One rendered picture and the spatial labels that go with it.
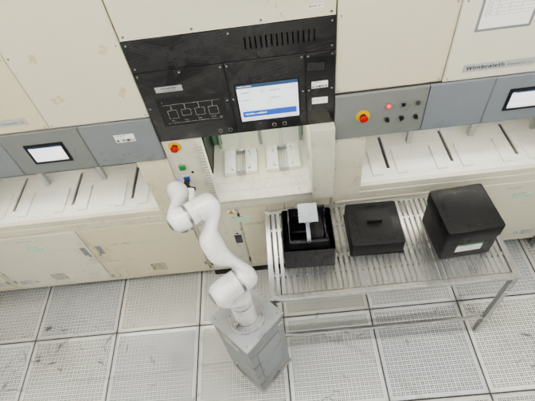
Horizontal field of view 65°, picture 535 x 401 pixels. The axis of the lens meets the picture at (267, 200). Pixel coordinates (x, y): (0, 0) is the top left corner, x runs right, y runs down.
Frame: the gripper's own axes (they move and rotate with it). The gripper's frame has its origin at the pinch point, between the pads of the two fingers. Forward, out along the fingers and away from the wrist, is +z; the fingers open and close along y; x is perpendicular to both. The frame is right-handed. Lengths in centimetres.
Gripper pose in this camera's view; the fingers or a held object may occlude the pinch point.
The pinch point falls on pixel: (186, 183)
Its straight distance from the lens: 238.6
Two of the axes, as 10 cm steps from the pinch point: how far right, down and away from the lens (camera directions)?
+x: -1.0, -6.2, -7.8
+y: 9.9, -1.1, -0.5
